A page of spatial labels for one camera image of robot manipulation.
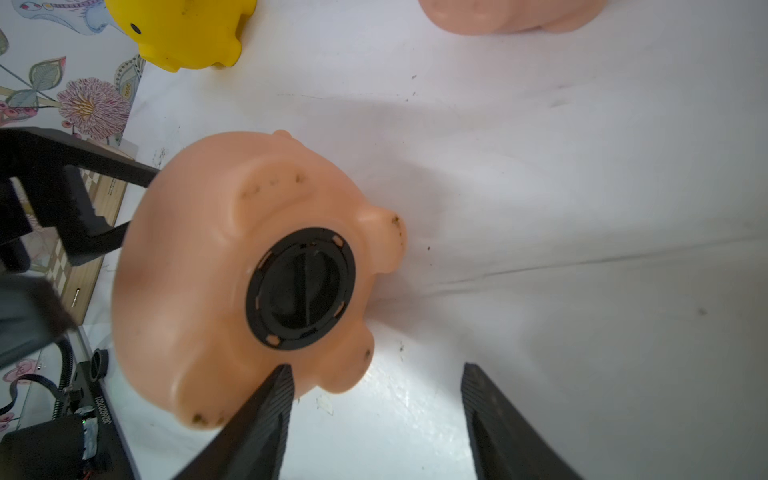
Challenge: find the wooden checker board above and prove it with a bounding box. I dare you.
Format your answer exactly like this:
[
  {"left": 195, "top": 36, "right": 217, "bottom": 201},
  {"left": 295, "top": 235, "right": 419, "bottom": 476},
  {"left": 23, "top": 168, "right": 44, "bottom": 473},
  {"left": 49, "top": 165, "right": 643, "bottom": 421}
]
[{"left": 25, "top": 165, "right": 128, "bottom": 325}]

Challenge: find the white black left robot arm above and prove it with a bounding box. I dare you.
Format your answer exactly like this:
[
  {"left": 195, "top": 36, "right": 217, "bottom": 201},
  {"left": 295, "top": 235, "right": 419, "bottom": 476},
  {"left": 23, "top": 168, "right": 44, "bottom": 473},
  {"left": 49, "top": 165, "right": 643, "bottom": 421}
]
[{"left": 1, "top": 127, "right": 158, "bottom": 479}]

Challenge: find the black piggy bank stopper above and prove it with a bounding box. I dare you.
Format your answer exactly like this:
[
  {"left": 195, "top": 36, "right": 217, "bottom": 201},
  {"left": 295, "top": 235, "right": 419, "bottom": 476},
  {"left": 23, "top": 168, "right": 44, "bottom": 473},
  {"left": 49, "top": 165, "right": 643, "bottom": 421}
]
[{"left": 245, "top": 227, "right": 356, "bottom": 351}]

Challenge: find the pink piggy bank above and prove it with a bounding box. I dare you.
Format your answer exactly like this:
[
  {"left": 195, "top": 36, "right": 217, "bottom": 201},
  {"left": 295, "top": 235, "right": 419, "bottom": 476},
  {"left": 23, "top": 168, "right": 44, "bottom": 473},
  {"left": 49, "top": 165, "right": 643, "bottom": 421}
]
[
  {"left": 419, "top": 0, "right": 608, "bottom": 36},
  {"left": 111, "top": 130, "right": 408, "bottom": 429}
]

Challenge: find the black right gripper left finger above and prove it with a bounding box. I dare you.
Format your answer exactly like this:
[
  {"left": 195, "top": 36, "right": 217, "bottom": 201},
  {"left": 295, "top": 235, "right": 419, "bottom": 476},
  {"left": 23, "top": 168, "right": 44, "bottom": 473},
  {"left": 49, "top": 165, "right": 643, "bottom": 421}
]
[{"left": 177, "top": 364, "right": 295, "bottom": 480}]

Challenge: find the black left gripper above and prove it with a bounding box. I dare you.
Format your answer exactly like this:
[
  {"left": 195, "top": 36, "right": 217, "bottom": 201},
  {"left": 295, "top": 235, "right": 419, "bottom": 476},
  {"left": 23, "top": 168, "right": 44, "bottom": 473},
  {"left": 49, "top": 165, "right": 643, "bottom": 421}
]
[{"left": 1, "top": 127, "right": 159, "bottom": 367}]

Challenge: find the yellow piggy bank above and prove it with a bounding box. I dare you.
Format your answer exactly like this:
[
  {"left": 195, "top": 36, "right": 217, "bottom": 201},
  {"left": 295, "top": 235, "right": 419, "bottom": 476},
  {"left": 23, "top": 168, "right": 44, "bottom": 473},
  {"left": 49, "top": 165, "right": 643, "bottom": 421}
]
[{"left": 105, "top": 0, "right": 258, "bottom": 73}]

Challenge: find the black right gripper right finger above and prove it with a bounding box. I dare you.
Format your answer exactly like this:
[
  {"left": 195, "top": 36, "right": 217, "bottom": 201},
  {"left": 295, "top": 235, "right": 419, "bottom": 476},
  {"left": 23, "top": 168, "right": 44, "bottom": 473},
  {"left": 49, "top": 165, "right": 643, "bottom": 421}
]
[{"left": 461, "top": 363, "right": 581, "bottom": 480}]

